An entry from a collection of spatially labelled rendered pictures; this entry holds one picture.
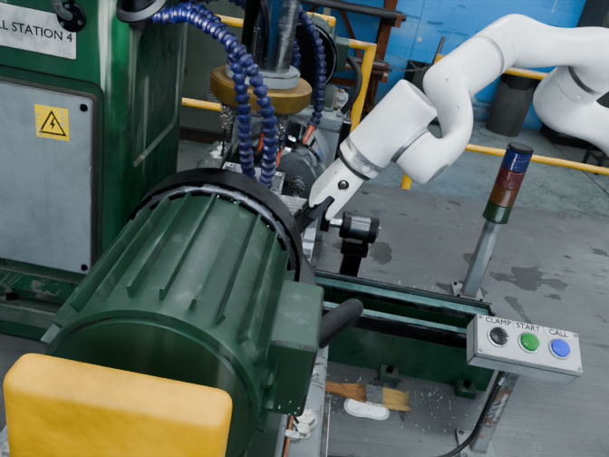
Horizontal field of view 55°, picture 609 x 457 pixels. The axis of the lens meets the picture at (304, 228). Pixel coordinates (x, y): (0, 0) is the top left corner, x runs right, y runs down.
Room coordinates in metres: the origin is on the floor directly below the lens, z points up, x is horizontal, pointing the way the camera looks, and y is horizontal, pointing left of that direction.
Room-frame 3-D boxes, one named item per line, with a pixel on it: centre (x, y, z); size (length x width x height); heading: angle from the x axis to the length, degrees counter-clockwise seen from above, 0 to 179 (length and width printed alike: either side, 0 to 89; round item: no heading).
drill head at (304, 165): (1.37, 0.09, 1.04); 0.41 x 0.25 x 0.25; 0
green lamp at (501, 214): (1.34, -0.45, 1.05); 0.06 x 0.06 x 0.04
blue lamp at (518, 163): (1.34, -0.45, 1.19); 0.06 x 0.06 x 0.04
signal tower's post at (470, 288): (1.34, -0.45, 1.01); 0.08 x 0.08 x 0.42; 0
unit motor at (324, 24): (1.67, 0.05, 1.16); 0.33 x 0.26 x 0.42; 0
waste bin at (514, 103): (6.01, -1.79, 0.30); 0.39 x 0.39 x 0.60
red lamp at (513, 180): (1.34, -0.45, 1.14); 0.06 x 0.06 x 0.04
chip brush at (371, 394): (0.88, -0.17, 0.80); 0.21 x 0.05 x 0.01; 90
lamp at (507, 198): (1.34, -0.45, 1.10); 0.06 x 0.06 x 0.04
